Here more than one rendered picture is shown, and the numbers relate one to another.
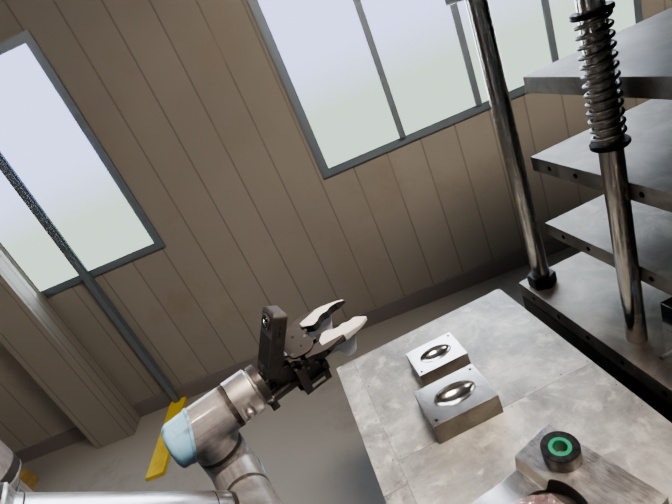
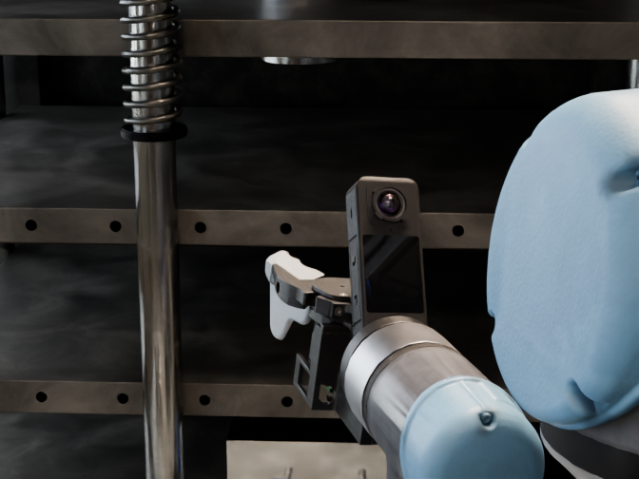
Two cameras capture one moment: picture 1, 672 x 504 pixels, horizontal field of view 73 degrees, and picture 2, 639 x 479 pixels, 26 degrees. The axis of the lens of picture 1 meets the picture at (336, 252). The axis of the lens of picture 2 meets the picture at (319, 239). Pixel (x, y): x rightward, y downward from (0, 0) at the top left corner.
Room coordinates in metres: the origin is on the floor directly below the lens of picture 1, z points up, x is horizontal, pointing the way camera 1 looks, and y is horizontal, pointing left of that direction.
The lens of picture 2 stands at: (0.58, 1.04, 1.77)
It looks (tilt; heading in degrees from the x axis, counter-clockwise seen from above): 16 degrees down; 276
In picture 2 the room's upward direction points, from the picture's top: straight up
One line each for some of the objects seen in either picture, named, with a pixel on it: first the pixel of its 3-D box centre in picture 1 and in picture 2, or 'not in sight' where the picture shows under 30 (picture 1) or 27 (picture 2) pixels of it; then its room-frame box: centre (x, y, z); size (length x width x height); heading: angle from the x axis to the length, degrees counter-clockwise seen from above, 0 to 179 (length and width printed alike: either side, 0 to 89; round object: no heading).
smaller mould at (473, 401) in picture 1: (456, 402); not in sight; (0.99, -0.14, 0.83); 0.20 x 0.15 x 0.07; 93
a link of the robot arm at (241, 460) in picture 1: (236, 473); not in sight; (0.57, 0.29, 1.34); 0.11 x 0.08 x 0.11; 21
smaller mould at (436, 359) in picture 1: (437, 359); not in sight; (1.19, -0.16, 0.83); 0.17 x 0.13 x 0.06; 93
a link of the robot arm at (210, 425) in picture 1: (203, 427); (453, 440); (0.58, 0.30, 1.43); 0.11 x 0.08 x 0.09; 111
